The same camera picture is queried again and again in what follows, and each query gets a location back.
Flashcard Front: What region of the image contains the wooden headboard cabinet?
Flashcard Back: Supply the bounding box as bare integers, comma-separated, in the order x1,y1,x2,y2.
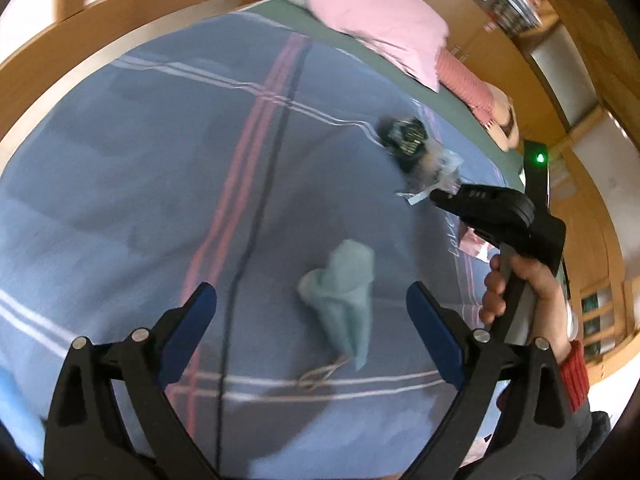
440,0,640,361

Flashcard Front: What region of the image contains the blue plaid blanket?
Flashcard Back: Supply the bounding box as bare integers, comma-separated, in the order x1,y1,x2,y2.
0,10,506,480

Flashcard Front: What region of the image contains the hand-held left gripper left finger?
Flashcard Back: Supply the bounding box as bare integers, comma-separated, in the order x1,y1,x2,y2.
44,281,221,480

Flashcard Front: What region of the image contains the person's right forearm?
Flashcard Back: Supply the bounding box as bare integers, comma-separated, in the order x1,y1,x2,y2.
555,332,613,466

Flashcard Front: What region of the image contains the green bed sheet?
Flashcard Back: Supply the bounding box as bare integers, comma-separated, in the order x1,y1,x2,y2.
250,0,526,196

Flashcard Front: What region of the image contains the clear plastic wrapper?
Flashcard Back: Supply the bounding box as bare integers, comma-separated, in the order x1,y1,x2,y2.
395,145,463,206

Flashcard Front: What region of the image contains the person's right hand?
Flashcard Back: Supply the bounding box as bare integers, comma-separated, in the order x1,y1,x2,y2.
478,254,572,361

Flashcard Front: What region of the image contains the pink plastic wrapper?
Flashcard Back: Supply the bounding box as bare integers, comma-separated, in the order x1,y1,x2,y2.
460,227,493,263

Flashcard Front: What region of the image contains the dark green snack bag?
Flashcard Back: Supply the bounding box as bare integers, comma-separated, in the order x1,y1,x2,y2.
375,115,431,173

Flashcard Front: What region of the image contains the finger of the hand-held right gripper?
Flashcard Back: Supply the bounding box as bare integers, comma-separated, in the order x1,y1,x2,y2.
430,185,503,248

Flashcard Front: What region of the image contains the stack of books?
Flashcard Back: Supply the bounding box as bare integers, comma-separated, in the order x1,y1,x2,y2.
487,0,546,36

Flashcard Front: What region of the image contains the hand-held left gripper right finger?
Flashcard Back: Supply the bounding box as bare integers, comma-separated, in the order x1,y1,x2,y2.
405,281,581,480

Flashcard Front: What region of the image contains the pink pillow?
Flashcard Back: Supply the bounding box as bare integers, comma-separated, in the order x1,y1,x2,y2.
305,0,448,93

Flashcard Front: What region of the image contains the light blue face mask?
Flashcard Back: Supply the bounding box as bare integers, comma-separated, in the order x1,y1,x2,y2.
297,240,376,393

